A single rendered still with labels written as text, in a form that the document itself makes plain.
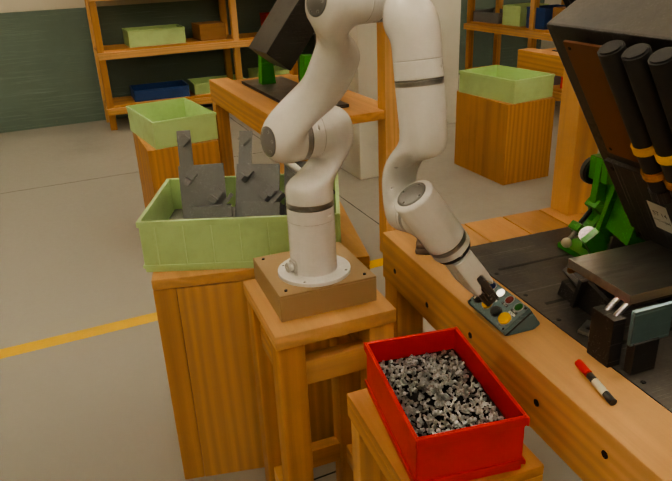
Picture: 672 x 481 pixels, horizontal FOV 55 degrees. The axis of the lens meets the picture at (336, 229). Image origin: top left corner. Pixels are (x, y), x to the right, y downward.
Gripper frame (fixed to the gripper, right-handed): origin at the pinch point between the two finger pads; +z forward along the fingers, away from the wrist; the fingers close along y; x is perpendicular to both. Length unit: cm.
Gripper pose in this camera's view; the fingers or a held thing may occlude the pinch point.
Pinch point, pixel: (487, 295)
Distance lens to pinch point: 141.2
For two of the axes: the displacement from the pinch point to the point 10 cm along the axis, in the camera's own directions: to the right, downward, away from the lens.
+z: 5.7, 6.5, 5.0
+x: 7.5, -6.7, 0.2
